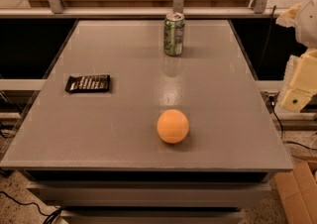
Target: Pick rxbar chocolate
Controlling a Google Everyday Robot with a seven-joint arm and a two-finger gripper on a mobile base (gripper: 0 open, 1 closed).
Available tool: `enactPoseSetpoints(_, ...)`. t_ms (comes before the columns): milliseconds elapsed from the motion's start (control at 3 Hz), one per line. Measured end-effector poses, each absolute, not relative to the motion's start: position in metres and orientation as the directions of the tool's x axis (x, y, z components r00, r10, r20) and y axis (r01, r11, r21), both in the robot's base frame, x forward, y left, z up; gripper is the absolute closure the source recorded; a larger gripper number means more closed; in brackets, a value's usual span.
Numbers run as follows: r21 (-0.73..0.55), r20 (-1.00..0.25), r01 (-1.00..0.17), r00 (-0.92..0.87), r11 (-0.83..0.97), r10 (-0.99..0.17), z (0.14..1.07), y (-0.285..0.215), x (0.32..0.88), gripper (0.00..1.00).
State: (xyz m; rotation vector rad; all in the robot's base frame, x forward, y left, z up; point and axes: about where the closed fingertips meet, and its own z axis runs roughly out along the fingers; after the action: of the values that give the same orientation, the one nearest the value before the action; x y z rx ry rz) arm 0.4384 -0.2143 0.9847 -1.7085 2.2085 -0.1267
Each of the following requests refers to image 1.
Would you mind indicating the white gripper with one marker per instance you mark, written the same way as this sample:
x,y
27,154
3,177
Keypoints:
x,y
308,25

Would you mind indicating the black rxbar chocolate wrapper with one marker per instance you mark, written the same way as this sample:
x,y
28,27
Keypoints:
x,y
88,83

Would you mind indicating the grey table cabinet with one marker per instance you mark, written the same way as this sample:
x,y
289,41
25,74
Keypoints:
x,y
215,194

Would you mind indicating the orange ball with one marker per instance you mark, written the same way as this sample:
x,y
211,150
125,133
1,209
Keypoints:
x,y
172,126

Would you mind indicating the cardboard box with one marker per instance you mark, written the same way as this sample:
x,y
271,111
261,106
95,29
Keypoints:
x,y
297,190

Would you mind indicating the green soda can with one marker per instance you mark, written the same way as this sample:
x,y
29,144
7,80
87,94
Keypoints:
x,y
174,24

